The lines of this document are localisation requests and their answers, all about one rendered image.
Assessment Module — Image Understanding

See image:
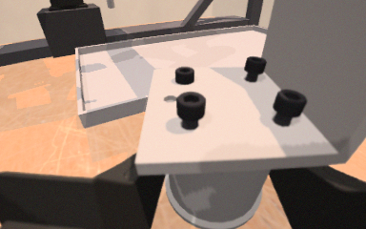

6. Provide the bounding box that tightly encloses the grey cylinder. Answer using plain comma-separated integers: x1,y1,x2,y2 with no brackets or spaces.
165,170,271,229

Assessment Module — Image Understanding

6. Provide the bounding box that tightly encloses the black metal overhead frame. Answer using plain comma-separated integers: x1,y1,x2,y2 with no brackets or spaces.
180,0,263,27

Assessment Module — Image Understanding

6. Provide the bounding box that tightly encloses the blue electric screwdriver barrel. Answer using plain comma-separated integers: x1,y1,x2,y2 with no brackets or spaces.
107,0,114,9

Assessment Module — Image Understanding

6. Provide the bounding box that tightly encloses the black socket-head screw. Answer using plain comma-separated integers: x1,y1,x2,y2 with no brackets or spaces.
273,90,307,127
176,92,206,131
175,67,194,85
244,56,267,82

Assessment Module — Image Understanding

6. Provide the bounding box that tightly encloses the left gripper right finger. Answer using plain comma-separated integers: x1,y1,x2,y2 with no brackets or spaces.
269,165,366,229

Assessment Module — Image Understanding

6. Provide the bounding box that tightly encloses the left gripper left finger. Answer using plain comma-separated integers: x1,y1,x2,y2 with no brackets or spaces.
0,152,166,229

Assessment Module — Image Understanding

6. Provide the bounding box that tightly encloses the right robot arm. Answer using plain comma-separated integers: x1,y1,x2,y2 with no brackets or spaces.
49,0,88,11

